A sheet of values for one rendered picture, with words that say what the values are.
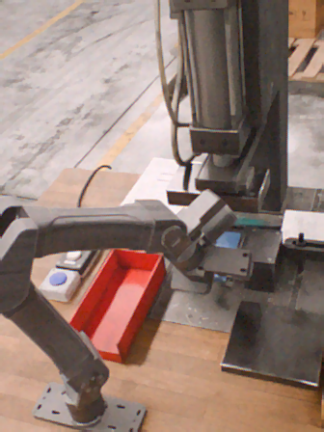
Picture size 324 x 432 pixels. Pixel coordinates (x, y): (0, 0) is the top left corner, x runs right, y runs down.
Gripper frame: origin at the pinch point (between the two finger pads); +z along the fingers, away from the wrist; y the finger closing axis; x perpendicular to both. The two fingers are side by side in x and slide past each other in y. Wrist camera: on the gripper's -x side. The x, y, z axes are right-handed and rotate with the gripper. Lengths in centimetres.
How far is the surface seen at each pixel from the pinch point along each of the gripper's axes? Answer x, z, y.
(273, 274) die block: -11.7, 8.4, 4.0
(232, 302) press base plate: -4.1, 11.1, -2.4
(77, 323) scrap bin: 24.0, 0.8, -13.3
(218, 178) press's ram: -2.1, -11.1, 15.4
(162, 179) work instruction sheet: 25, 32, 32
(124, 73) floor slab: 160, 247, 208
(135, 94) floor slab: 137, 228, 177
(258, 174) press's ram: -7.6, -3.3, 20.3
